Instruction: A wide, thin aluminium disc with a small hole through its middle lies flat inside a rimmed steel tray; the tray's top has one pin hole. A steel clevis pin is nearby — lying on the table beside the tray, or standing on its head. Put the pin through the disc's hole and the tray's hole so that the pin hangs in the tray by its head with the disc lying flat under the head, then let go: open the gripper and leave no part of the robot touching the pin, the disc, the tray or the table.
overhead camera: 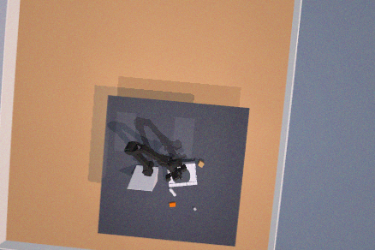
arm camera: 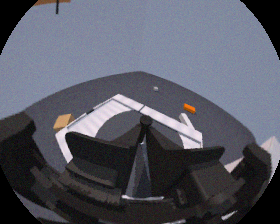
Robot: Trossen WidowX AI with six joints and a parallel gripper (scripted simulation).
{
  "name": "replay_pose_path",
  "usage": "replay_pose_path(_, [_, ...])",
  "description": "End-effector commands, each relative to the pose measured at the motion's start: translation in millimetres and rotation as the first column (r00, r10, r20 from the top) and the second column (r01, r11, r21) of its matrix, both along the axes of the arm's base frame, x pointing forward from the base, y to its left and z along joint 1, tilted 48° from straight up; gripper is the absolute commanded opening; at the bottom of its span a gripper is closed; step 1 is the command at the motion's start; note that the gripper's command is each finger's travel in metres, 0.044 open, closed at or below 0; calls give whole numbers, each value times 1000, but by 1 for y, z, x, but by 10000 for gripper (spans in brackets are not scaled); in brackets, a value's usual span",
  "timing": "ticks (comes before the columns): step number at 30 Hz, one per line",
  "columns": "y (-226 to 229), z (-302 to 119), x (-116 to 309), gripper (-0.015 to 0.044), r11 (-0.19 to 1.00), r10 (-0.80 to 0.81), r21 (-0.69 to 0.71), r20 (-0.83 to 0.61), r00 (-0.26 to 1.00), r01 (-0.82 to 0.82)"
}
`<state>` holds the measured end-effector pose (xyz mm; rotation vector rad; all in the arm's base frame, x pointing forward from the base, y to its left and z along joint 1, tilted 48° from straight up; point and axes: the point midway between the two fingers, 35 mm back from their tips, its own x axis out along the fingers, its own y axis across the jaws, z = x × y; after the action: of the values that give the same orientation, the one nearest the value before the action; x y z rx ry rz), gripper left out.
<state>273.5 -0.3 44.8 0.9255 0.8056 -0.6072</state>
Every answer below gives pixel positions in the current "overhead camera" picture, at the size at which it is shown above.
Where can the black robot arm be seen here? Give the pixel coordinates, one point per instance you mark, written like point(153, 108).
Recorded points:
point(132, 149)

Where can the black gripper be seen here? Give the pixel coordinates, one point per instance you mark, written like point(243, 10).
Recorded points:
point(182, 169)

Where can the small tan block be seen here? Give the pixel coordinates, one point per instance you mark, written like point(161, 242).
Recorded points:
point(201, 163)

